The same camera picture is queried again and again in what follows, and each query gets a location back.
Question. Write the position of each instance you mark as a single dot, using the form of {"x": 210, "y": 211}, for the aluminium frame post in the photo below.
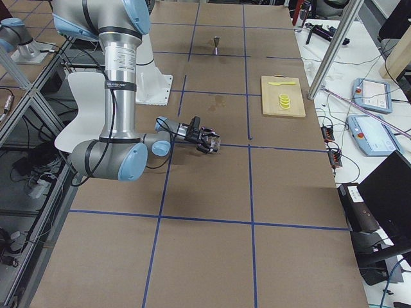
{"x": 348, "y": 17}

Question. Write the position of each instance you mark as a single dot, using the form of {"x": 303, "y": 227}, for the black monitor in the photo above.
{"x": 386, "y": 192}

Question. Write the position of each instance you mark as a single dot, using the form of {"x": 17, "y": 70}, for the far teach pendant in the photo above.
{"x": 372, "y": 95}

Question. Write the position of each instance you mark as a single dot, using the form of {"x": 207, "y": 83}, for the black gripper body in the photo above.
{"x": 196, "y": 139}

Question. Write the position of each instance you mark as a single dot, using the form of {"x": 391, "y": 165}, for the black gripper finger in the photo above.
{"x": 207, "y": 149}
{"x": 209, "y": 132}

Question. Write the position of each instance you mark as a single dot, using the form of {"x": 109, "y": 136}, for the clear glass shaker cup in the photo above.
{"x": 214, "y": 143}

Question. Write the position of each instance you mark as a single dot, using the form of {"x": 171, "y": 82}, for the yellow plastic knife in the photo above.
{"x": 282, "y": 83}

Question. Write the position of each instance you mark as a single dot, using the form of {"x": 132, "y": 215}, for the bamboo cutting board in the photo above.
{"x": 270, "y": 97}

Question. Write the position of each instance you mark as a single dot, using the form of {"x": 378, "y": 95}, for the wooden plank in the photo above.
{"x": 396, "y": 34}

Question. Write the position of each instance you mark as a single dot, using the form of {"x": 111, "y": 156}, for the near teach pendant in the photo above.
{"x": 372, "y": 137}

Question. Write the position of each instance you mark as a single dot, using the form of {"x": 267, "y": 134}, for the teach pendant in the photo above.
{"x": 372, "y": 137}
{"x": 372, "y": 95}

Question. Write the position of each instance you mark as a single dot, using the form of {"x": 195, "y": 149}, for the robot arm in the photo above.
{"x": 120, "y": 153}

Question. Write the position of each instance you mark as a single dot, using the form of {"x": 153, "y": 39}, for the steel measuring jigger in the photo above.
{"x": 216, "y": 41}

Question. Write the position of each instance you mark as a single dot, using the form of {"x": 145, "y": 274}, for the white plastic chair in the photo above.
{"x": 88, "y": 90}

